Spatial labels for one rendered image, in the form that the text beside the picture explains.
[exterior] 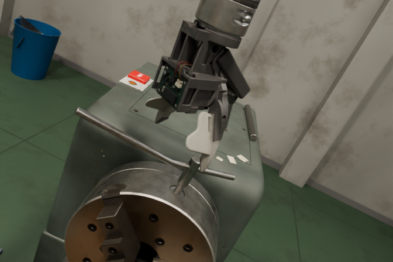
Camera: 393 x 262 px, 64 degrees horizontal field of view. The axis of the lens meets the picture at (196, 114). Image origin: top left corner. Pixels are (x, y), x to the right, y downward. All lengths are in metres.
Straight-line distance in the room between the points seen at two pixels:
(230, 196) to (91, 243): 0.32
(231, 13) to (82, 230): 0.51
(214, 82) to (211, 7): 0.10
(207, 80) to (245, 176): 0.40
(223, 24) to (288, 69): 3.28
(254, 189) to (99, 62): 3.60
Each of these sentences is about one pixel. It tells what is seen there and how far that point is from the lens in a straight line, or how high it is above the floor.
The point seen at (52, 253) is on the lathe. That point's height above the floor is 0.81.
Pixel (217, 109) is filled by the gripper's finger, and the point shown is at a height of 1.46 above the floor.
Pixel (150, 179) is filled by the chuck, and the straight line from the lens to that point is 0.65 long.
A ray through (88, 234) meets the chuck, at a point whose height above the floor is 1.09.
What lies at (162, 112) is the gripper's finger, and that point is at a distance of 0.55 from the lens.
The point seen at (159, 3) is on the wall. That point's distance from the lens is 3.82.
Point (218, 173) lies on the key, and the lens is 0.63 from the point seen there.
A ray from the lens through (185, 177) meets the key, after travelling 0.60.
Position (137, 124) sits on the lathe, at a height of 1.25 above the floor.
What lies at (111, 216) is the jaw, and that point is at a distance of 0.60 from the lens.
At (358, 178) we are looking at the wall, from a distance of 4.24.
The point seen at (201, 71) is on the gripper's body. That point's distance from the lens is 0.45.
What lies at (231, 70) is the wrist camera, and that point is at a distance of 0.47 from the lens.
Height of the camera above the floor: 1.61
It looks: 21 degrees down
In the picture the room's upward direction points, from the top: 25 degrees clockwise
